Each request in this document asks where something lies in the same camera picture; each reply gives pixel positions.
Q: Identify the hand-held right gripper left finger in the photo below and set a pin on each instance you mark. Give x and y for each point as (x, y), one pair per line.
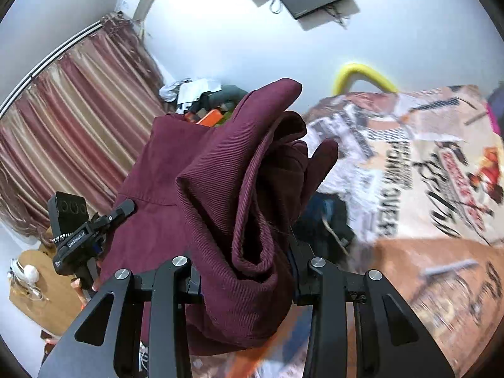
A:
(173, 279)

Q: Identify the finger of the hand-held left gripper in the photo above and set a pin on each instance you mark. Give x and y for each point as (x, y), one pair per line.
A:
(118, 212)

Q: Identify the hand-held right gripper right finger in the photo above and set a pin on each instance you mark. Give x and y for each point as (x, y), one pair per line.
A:
(315, 279)

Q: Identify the maroon button shirt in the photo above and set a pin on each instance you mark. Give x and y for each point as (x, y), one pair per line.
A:
(220, 189)

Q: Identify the person's left hand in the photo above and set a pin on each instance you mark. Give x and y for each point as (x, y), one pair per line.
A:
(78, 289)

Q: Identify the white object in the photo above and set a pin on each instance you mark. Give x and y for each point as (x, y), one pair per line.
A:
(29, 271)

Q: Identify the dark cloth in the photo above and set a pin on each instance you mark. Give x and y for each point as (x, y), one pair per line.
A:
(334, 220)

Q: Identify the wooden table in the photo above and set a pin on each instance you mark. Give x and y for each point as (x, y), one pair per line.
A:
(43, 303)

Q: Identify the orange cloth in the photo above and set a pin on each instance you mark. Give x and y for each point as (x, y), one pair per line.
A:
(271, 346)

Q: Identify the striped maroon gold curtain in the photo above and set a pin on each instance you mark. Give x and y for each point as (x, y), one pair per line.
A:
(71, 118)

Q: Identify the orange box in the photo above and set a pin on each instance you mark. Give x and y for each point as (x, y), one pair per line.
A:
(208, 118)

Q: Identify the printed blanket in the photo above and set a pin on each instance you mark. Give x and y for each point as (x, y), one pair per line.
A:
(413, 189)

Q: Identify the pile of clutter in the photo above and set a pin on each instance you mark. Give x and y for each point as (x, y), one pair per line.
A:
(189, 90)

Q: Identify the dark green object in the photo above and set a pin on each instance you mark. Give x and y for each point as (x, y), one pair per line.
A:
(226, 96)

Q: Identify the yellow curved tube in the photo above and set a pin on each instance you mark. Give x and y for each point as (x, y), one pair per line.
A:
(354, 69)

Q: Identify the grey blue backpack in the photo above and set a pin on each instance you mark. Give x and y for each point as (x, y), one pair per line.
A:
(497, 100)

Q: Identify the white curtain rail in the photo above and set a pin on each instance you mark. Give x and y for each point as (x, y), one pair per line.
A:
(51, 55)

